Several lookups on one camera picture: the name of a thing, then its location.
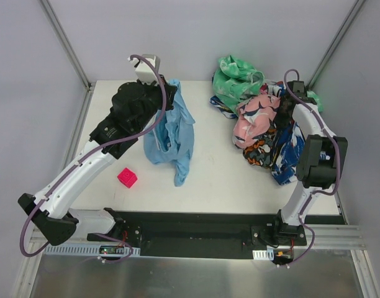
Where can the pink navy patterned cloth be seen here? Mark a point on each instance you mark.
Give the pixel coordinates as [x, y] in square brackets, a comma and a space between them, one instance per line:
[255, 116]

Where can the right slotted cable duct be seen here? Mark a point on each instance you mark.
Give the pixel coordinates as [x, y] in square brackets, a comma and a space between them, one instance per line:
[263, 255]

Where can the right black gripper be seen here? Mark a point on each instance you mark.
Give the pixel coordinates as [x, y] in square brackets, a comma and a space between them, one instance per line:
[283, 106]

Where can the right aluminium frame post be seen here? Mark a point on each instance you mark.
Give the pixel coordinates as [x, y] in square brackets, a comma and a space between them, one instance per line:
[342, 31]

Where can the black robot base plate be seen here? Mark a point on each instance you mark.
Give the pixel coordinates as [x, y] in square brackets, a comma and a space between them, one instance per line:
[217, 249]

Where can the aluminium front rail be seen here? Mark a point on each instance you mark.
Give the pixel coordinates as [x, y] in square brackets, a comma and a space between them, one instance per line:
[332, 237]

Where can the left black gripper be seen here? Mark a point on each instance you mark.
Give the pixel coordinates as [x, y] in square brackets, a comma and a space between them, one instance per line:
[169, 94]

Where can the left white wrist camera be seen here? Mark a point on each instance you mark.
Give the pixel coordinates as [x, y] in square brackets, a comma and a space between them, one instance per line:
[144, 73]

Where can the pink toy cube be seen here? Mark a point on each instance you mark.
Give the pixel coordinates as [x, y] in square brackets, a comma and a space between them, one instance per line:
[127, 177]

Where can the light blue cloth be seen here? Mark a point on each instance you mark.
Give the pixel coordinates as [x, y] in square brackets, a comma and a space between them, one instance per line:
[172, 140]

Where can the slotted cable duct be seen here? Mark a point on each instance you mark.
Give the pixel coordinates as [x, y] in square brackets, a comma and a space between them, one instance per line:
[110, 251]
[263, 255]

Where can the left slotted cable duct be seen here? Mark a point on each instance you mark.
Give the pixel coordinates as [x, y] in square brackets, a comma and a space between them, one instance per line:
[110, 251]

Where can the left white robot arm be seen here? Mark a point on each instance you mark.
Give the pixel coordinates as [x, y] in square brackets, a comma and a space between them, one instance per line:
[49, 209]

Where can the blue white red patterned cloth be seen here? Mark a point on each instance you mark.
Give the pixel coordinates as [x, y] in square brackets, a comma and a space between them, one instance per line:
[288, 145]

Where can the left aluminium frame post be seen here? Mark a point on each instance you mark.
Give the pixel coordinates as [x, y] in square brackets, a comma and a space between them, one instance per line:
[66, 45]

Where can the aluminium frame post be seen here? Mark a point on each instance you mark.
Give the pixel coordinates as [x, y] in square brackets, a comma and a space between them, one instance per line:
[342, 31]
[66, 45]

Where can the green white patterned cloth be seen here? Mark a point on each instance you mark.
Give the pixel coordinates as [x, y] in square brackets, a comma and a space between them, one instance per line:
[236, 80]

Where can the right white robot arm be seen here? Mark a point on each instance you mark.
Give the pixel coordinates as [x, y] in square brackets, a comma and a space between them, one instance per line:
[318, 171]

